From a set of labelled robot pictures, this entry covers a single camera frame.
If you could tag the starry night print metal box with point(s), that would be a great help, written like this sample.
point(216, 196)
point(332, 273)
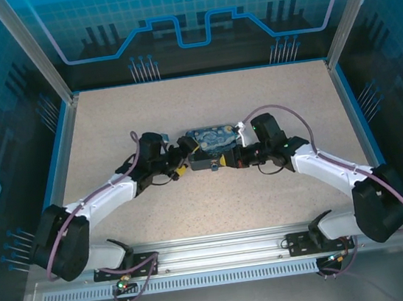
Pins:
point(215, 139)

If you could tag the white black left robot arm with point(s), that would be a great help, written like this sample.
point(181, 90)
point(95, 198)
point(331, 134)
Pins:
point(103, 193)

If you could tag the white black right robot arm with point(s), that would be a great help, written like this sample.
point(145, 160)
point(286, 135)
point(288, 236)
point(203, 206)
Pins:
point(330, 167)

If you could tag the left connector with green light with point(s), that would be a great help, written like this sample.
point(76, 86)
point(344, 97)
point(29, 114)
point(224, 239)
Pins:
point(123, 284)

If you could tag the connector with green light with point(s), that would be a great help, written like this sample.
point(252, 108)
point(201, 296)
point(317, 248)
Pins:
point(336, 259)
point(123, 284)

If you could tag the right connector with green light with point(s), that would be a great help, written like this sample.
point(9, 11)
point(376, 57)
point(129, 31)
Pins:
point(336, 259)

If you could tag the aluminium mounting rail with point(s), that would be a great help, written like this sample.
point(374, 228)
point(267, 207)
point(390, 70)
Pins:
point(222, 248)

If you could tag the aluminium table side rail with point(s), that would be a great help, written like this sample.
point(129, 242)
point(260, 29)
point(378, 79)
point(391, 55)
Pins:
point(358, 130)
point(63, 165)

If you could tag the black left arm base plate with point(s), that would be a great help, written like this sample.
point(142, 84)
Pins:
point(146, 265)

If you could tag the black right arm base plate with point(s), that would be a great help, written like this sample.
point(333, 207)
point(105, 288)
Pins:
point(297, 243)

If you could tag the aluminium frame post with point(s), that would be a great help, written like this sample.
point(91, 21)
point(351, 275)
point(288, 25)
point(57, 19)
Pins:
point(350, 8)
point(34, 50)

